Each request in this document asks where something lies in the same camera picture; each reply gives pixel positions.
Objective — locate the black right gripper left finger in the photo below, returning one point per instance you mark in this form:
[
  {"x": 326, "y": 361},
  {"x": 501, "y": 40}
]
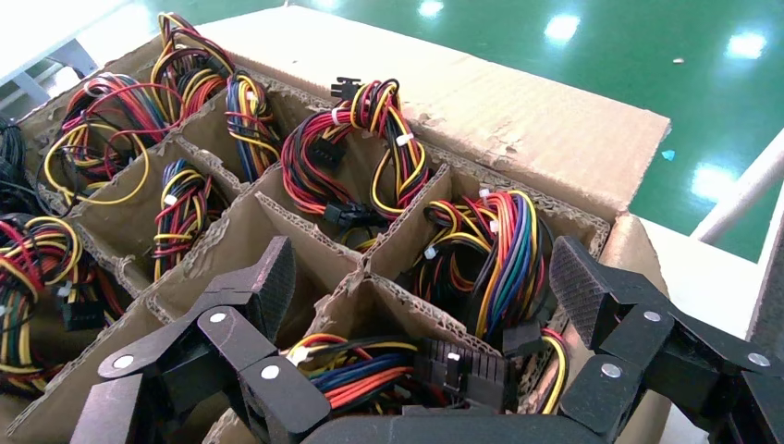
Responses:
[{"x": 184, "y": 367}]

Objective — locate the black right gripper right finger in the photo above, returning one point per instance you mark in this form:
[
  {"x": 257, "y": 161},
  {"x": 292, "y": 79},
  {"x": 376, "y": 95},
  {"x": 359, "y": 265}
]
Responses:
[{"x": 649, "y": 355}]

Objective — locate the brown cardboard divider box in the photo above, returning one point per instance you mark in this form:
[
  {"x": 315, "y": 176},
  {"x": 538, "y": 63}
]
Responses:
[{"x": 490, "y": 110}]

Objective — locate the white desk with grey legs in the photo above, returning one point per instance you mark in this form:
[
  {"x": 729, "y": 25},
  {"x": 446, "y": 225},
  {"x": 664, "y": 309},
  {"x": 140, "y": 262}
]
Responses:
[{"x": 37, "y": 37}]

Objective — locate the white pipe table frame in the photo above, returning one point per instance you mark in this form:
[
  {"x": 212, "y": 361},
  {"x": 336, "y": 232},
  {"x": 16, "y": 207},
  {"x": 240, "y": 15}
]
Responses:
[{"x": 741, "y": 190}]

